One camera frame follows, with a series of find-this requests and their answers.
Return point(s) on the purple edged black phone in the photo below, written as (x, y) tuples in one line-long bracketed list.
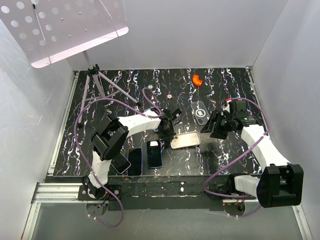
[(136, 164)]

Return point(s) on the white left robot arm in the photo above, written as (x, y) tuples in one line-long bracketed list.
[(108, 142)]

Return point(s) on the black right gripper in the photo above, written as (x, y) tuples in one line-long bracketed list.
[(216, 116)]

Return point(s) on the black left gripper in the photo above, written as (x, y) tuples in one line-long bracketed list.
[(164, 137)]

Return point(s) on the clear magnetic phone case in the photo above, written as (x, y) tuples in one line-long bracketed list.
[(200, 112)]

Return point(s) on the perforated music stand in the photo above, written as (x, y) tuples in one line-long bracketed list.
[(36, 39)]

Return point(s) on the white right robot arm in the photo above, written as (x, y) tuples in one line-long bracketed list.
[(281, 182)]

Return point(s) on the lilac phone tilted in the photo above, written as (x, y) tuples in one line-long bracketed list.
[(120, 163)]

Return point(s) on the pink phone case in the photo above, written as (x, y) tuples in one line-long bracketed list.
[(185, 140)]

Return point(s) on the orange curved plastic part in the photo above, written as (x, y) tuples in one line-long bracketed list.
[(196, 80)]

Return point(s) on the blue phone case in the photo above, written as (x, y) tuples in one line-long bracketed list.
[(153, 120)]

